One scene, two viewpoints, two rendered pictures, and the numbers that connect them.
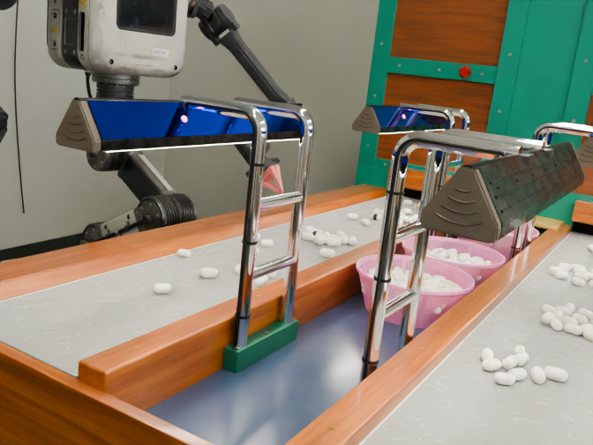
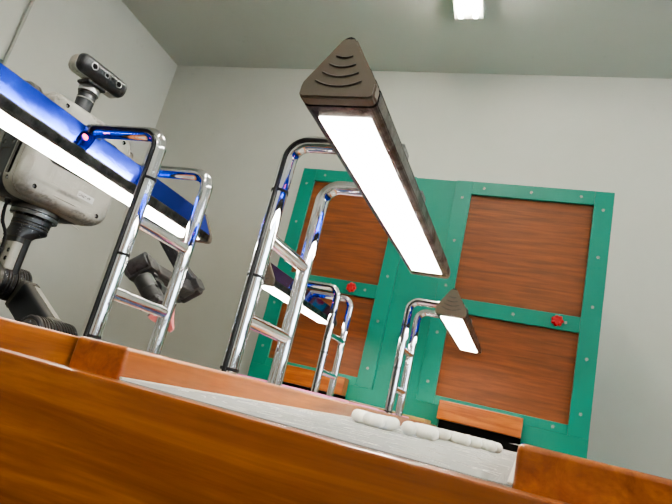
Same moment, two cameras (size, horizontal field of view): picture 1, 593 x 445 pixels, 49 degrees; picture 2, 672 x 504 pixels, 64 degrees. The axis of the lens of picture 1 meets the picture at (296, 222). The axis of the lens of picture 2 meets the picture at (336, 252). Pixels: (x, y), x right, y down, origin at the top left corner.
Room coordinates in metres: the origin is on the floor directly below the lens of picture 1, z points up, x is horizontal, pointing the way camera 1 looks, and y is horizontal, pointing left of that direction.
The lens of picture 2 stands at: (0.16, -0.13, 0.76)
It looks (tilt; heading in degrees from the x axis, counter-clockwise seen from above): 15 degrees up; 352
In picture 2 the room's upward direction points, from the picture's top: 14 degrees clockwise
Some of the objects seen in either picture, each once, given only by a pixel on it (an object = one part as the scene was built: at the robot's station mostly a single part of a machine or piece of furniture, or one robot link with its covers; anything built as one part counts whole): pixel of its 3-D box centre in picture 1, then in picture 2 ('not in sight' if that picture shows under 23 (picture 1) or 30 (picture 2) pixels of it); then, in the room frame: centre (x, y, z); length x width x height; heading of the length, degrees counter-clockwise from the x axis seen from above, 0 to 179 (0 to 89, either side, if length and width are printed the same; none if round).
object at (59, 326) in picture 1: (309, 245); not in sight; (1.67, -0.04, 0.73); 1.81 x 0.30 x 0.02; 150
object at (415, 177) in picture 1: (426, 181); (311, 379); (2.43, -0.47, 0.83); 0.30 x 0.06 x 0.07; 60
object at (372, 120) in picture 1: (409, 117); (301, 296); (2.02, -0.31, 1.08); 0.62 x 0.08 x 0.07; 150
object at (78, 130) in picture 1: (212, 121); (114, 168); (1.18, 0.17, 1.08); 0.62 x 0.08 x 0.07; 150
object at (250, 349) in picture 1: (237, 225); (113, 263); (1.13, 0.11, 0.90); 0.20 x 0.19 x 0.45; 150
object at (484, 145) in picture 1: (450, 282); (325, 299); (0.93, -0.24, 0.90); 0.20 x 0.19 x 0.45; 150
